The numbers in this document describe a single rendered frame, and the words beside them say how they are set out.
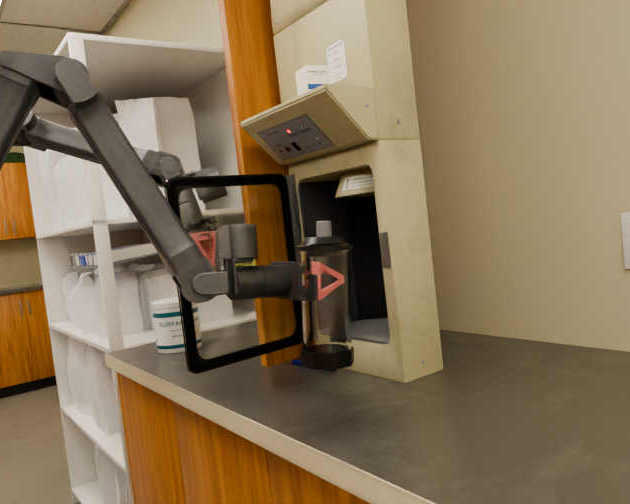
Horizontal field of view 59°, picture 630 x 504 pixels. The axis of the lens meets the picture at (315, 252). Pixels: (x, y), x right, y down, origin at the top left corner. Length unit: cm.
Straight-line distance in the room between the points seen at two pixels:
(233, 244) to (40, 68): 40
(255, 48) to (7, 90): 63
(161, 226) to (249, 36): 64
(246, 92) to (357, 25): 35
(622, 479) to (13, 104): 96
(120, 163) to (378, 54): 52
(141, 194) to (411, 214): 51
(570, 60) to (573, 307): 53
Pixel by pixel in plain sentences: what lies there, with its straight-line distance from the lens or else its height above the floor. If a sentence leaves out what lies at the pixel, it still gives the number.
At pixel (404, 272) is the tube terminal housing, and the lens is 110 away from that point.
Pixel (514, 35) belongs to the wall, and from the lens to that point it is 144.
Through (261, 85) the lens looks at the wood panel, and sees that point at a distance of 140.
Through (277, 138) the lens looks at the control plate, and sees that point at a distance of 123.
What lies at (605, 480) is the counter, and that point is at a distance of 76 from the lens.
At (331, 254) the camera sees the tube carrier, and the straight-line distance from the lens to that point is 101.
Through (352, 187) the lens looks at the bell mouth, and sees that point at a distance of 118.
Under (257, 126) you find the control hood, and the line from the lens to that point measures 124.
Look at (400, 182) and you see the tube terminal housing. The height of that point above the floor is 133.
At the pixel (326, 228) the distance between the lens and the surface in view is 104.
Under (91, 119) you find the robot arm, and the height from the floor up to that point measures 147.
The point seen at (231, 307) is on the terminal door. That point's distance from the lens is 121.
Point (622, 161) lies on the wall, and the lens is 129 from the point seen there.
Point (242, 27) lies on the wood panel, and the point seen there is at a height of 174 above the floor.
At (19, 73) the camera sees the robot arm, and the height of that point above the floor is 154.
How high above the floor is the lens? 127
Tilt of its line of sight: 3 degrees down
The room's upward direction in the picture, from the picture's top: 6 degrees counter-clockwise
